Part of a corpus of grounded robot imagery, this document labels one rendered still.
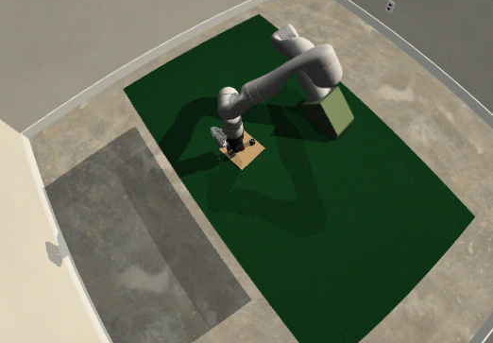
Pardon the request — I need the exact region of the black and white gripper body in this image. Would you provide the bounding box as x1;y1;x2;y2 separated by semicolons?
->
210;123;244;153

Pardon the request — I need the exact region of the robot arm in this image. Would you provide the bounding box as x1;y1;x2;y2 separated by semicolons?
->
217;25;343;131

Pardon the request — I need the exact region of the cream square mat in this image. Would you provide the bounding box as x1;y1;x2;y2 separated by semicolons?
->
220;131;264;170

